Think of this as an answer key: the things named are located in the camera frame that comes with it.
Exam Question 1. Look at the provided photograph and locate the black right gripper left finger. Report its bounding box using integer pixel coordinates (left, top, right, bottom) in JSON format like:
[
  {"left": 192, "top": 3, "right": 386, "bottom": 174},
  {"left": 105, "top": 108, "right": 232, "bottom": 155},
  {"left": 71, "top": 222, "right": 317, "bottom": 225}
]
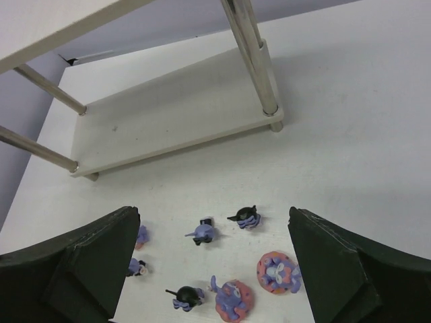
[{"left": 1, "top": 206, "right": 140, "bottom": 322}]

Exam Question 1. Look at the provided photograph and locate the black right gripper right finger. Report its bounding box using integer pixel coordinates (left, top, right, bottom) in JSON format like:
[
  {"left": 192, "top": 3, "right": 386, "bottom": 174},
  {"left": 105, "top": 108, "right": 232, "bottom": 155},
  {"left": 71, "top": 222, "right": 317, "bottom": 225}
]
[{"left": 288, "top": 207, "right": 430, "bottom": 322}]

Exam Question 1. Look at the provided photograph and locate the sitting bunny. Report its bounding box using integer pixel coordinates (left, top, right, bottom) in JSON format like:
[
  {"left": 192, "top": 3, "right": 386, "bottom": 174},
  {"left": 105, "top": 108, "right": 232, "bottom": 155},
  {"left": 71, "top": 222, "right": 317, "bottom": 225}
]
[{"left": 256, "top": 251, "right": 302, "bottom": 295}]

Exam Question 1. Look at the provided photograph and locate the bunny holding strawberry cake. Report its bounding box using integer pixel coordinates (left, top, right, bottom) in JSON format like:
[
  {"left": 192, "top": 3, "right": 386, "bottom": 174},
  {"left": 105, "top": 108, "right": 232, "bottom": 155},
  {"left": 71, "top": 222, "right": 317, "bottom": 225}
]
[{"left": 135, "top": 225, "right": 149, "bottom": 250}]

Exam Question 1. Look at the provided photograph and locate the black-hat striped bunny toy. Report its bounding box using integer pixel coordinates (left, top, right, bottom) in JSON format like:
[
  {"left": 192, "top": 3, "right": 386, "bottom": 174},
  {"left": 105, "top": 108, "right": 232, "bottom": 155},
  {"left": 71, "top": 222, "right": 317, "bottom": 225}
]
[
  {"left": 227, "top": 205, "right": 261, "bottom": 229},
  {"left": 165, "top": 286, "right": 205, "bottom": 312}
]

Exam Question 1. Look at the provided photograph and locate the white two-tier shelf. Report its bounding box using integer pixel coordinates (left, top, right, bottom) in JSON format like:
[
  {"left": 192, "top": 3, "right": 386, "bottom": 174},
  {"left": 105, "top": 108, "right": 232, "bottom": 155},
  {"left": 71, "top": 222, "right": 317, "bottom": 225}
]
[{"left": 1, "top": 1, "right": 284, "bottom": 180}]

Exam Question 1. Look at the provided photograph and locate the purple bunny with sunglasses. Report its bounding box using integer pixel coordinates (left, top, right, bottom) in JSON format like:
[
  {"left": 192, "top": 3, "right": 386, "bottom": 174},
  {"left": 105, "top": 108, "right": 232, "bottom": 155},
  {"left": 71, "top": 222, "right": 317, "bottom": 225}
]
[{"left": 127, "top": 258, "right": 149, "bottom": 277}]

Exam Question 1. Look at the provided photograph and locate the purple bunny black bow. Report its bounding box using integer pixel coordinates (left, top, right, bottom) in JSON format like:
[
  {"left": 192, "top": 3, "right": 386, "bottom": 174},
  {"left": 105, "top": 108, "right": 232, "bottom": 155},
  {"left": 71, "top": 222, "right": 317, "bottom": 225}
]
[{"left": 185, "top": 217, "right": 218, "bottom": 246}]

